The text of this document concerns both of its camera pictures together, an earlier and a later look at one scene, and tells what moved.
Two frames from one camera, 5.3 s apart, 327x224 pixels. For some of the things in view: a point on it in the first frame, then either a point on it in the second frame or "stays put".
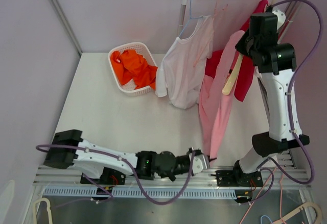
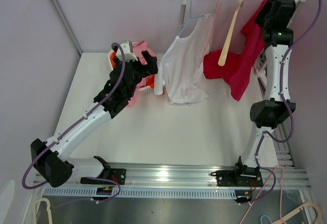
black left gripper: [210, 159] to [150, 68]
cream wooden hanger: [227, 89] to [222, 56]
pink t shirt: [215, 107] to [138, 47]
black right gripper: [241, 47] to [259, 19]
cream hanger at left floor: [48, 209] stays put
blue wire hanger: [190, 18] stays put
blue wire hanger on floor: [261, 217] stays put
